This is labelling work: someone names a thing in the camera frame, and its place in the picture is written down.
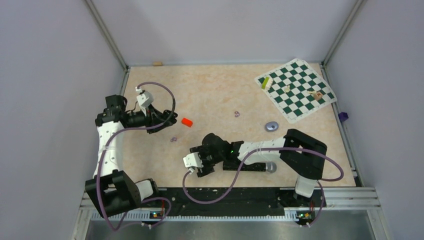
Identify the green white chessboard mat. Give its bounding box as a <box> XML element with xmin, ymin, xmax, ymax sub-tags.
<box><xmin>254</xmin><ymin>58</ymin><xmax>338</xmax><ymax>124</ymax></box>

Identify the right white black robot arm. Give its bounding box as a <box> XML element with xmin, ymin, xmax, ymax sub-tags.
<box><xmin>183</xmin><ymin>128</ymin><xmax>328</xmax><ymax>206</ymax></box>

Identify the wooden letter cube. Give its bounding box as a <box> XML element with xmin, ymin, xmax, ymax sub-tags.
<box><xmin>313</xmin><ymin>92</ymin><xmax>323</xmax><ymax>101</ymax></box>

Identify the green white block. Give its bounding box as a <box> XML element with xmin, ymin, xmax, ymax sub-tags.
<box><xmin>261</xmin><ymin>76</ymin><xmax>270</xmax><ymax>90</ymax></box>

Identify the black microphone silver head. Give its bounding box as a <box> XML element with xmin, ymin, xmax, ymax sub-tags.
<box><xmin>222</xmin><ymin>162</ymin><xmax>277</xmax><ymax>173</ymax></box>

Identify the grey oval charging case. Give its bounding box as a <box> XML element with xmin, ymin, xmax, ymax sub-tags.
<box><xmin>264</xmin><ymin>121</ymin><xmax>279</xmax><ymax>133</ymax></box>

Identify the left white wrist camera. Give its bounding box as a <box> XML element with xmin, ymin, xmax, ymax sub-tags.
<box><xmin>135</xmin><ymin>88</ymin><xmax>154</xmax><ymax>116</ymax></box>

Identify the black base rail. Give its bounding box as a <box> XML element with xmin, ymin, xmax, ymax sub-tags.
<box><xmin>154</xmin><ymin>187</ymin><xmax>327</xmax><ymax>217</ymax></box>

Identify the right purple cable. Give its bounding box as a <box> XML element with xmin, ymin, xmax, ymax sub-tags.
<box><xmin>182</xmin><ymin>147</ymin><xmax>345</xmax><ymax>227</ymax></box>

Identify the purple cable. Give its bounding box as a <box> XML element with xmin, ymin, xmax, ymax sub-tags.
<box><xmin>182</xmin><ymin>147</ymin><xmax>345</xmax><ymax>227</ymax></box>
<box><xmin>98</xmin><ymin>81</ymin><xmax>176</xmax><ymax>232</ymax></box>

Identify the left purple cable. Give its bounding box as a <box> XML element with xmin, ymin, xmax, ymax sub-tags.
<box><xmin>98</xmin><ymin>81</ymin><xmax>176</xmax><ymax>232</ymax></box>

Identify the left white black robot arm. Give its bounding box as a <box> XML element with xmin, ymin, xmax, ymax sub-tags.
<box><xmin>85</xmin><ymin>94</ymin><xmax>177</xmax><ymax>219</ymax></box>

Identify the red rectangular block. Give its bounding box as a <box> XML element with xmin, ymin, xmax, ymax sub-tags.
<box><xmin>181</xmin><ymin>117</ymin><xmax>194</xmax><ymax>128</ymax></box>

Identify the purple small object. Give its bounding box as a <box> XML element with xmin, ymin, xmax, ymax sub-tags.
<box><xmin>338</xmin><ymin>112</ymin><xmax>349</xmax><ymax>123</ymax></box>

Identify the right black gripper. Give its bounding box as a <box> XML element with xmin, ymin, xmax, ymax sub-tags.
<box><xmin>190</xmin><ymin>146</ymin><xmax>225</xmax><ymax>177</ymax></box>

